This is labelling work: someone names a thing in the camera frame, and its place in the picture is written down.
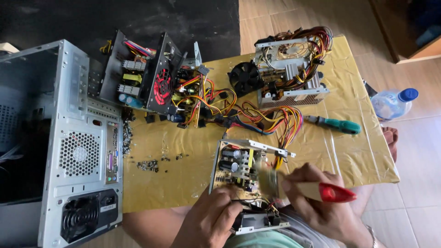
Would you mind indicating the person's left hand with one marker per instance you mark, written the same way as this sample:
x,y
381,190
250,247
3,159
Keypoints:
x,y
203,220

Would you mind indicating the person's right hand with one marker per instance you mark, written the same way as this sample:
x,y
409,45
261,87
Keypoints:
x,y
327,217

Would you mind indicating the grey shorts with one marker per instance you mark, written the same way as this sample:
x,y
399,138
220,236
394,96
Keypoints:
x,y
303,234

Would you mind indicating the person's left leg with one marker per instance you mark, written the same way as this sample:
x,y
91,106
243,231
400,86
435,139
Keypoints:
x,y
151,227

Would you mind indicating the person's leg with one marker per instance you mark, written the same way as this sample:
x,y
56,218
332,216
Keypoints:
x,y
151,227
391,141

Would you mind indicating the green shirt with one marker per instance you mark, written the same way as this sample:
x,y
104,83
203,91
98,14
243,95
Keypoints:
x,y
256,240

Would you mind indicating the yellow plastic table cover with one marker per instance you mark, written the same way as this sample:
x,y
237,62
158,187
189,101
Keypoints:
x,y
344,155

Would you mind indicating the small pile of screws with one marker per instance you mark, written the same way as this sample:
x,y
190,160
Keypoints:
x,y
148,165

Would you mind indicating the person's right leg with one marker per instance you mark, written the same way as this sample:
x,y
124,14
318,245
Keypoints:
x,y
391,141

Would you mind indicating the long heap of screws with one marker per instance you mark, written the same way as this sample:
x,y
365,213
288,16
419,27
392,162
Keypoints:
x,y
127,134

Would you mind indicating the clear water bottle, blue cap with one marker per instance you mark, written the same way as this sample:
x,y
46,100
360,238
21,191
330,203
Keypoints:
x,y
391,103

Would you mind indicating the silver computer tower case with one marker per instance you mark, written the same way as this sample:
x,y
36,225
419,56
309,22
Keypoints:
x,y
81,155

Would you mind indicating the black power supply, red fan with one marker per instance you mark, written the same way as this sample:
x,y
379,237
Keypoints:
x,y
162,86

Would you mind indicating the loose black cooling fan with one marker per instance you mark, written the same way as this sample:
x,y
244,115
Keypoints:
x,y
244,78

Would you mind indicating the silver power supply, beige fan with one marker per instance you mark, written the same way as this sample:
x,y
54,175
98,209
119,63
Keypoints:
x,y
293,69

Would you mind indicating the wooden cabinet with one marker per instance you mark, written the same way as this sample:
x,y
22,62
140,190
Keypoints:
x,y
406,31

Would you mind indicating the black floor mat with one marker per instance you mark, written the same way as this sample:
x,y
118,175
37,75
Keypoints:
x,y
103,20

